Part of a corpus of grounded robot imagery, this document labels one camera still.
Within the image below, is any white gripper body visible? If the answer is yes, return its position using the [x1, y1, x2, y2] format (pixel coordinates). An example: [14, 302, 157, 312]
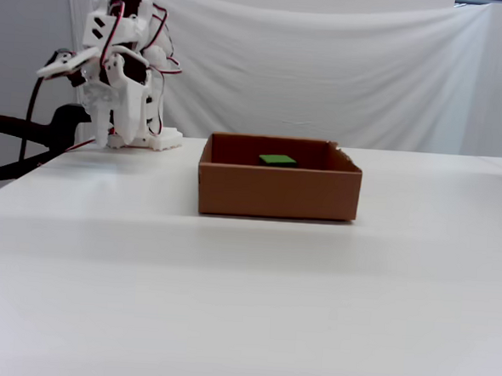
[79, 53, 128, 111]

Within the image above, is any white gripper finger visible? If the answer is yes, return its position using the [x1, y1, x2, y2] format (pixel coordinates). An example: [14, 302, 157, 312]
[91, 105, 114, 150]
[108, 78, 151, 147]

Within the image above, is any green cube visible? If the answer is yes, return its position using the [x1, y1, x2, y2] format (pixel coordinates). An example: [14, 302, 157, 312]
[258, 153, 299, 168]

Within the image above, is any brown cardboard box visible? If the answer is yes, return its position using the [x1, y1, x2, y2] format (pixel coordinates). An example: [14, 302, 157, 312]
[195, 130, 365, 225]

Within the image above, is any black spring clamp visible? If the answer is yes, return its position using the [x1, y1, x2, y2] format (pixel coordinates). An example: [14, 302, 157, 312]
[0, 100, 93, 189]

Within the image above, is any white backdrop cloth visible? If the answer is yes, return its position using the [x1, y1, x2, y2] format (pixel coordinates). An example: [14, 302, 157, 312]
[52, 0, 502, 160]

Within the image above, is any red base power wire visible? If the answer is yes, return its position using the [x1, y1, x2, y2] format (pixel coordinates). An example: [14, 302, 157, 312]
[63, 136, 98, 157]

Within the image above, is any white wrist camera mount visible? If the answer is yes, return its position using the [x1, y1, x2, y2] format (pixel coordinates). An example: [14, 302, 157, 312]
[35, 45, 103, 83]

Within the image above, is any black camera cable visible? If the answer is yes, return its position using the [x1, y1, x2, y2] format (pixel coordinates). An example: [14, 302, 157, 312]
[18, 48, 72, 165]

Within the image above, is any red black gripper wire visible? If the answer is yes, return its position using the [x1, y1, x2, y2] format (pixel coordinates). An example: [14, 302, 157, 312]
[96, 0, 128, 69]

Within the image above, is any red black arm wire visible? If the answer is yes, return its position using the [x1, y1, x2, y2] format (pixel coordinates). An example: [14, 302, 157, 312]
[145, 3, 187, 77]

